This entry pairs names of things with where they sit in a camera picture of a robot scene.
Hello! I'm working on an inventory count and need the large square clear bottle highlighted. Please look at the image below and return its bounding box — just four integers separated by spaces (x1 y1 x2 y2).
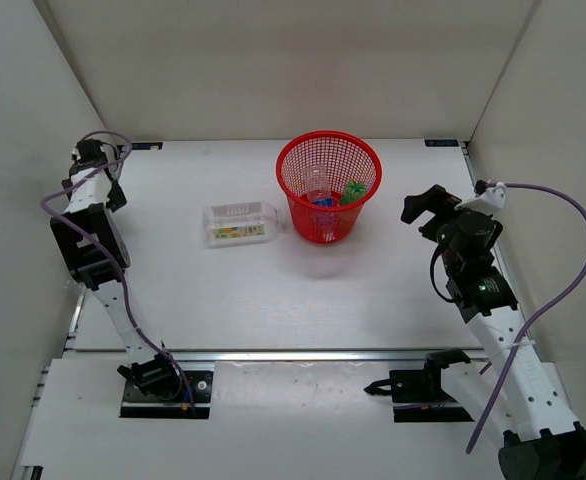
202 201 283 248

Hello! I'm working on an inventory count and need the left dark table label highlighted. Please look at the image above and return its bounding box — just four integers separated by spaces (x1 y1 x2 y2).
131 142 164 151

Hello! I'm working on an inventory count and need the red plastic mesh bin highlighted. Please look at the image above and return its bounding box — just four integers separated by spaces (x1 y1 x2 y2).
275 130 382 245

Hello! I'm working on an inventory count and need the blue label clear bottle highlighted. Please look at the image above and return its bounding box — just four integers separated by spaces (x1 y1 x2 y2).
312 197 334 207

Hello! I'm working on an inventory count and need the aluminium table edge rail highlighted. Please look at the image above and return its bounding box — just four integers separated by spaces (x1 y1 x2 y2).
172 349 489 362

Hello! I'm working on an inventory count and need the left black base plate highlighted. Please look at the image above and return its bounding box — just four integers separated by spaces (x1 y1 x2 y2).
119 367 214 420

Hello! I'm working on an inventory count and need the right dark table label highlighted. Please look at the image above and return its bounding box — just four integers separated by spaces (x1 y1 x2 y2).
424 139 459 148

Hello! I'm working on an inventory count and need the dark table label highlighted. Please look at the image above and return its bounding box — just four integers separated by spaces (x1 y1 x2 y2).
424 139 459 148
131 142 164 151

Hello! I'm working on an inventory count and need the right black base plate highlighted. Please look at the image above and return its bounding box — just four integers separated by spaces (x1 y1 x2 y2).
364 369 472 424

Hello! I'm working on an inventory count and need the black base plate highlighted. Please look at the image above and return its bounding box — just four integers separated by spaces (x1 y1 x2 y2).
119 367 214 420
364 369 472 424

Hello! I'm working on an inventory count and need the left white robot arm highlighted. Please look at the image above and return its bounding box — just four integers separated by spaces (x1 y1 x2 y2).
50 136 184 402

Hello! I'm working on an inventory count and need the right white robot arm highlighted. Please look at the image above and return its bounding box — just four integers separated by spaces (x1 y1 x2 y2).
364 181 586 479

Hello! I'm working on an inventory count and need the green plastic bottle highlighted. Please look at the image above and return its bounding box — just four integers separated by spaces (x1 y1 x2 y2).
339 180 368 206

